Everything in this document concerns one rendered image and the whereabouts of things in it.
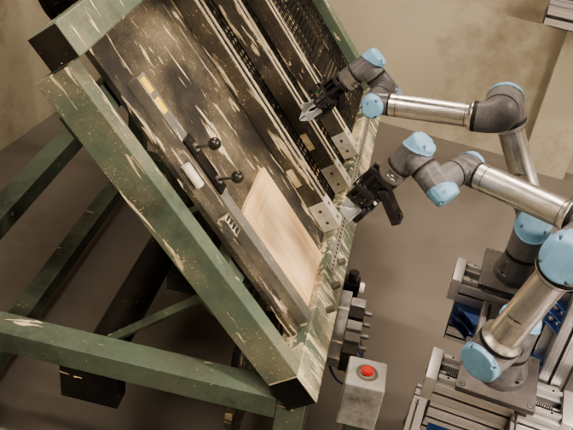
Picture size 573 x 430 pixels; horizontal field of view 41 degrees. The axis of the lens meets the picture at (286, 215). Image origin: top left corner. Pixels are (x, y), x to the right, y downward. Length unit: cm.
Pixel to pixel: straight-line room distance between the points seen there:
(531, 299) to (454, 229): 285
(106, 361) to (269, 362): 54
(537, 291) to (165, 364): 118
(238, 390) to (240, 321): 29
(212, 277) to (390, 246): 242
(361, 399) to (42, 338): 103
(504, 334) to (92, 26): 129
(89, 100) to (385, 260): 268
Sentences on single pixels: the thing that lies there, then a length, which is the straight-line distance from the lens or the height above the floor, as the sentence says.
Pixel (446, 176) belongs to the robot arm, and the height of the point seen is 162.
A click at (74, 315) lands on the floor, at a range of 382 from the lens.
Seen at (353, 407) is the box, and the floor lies 84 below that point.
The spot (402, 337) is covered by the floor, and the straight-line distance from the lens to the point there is 389.
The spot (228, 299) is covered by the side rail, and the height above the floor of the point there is 115.
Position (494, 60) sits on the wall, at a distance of 545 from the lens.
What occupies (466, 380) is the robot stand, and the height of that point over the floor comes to 104.
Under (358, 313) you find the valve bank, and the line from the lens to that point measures 279.
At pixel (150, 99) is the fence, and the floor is 159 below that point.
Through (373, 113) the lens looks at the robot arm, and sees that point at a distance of 248.
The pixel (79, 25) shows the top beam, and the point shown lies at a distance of 199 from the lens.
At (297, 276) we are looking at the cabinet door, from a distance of 259.
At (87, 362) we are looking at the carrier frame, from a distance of 256.
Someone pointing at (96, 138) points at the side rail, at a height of 158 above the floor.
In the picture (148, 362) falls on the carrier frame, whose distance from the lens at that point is 249.
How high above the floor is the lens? 260
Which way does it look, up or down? 35 degrees down
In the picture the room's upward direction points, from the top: 9 degrees clockwise
